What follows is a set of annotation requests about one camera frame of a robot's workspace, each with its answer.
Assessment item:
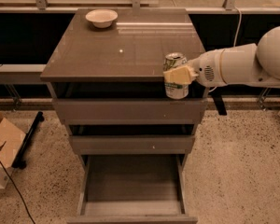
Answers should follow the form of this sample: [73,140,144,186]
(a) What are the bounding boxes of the black bar on floor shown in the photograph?
[12,111,45,169]

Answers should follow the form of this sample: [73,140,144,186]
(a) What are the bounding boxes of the grey top drawer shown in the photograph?
[49,82,207,125]

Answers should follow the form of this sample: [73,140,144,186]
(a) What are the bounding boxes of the white cable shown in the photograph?
[208,7,243,94]

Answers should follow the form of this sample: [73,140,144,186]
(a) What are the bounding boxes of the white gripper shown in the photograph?
[163,49,225,88]

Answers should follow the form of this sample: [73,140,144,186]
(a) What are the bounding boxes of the black cable on floor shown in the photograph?
[0,147,37,224]

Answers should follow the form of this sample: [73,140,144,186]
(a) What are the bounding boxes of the black bracket behind cabinet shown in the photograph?
[210,88,227,116]

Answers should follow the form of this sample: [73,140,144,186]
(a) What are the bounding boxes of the grey middle drawer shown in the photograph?
[69,124,195,155]

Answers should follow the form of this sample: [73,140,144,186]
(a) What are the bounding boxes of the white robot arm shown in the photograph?
[163,26,280,89]

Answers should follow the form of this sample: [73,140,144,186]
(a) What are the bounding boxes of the grey drawer cabinet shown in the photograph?
[39,7,217,173]

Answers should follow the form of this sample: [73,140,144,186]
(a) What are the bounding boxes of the grey open bottom drawer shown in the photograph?
[67,155,198,224]

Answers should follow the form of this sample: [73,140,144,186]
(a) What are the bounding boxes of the green 7up can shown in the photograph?
[163,52,189,100]

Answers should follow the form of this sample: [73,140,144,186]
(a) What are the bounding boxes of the white paper bowl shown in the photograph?
[85,9,118,28]

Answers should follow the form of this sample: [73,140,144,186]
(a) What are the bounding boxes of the cardboard box left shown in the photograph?
[0,112,25,189]

